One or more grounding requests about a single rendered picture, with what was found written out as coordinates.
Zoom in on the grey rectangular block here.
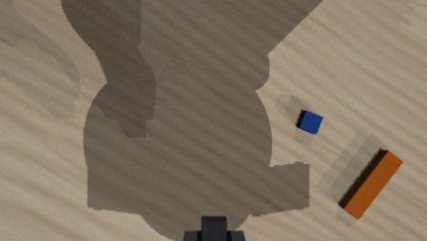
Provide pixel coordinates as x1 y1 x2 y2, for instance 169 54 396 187
201 216 227 241

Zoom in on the small blue cube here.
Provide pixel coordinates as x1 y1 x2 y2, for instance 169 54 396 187
296 111 323 134

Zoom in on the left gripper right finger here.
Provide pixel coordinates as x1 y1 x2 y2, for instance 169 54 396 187
226 231 246 241

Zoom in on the orange rectangular rod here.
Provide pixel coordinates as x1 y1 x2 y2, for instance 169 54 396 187
338 149 403 220

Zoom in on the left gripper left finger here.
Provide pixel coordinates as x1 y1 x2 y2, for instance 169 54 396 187
183 231 202 241

